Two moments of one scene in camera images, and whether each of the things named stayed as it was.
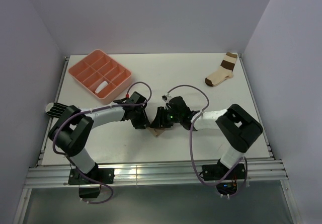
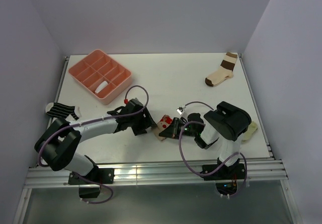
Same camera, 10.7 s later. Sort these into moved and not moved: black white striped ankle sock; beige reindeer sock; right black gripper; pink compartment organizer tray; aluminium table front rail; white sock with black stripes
Moved: beige reindeer sock; right black gripper
Not moved: white sock with black stripes; black white striped ankle sock; pink compartment organizer tray; aluminium table front rail
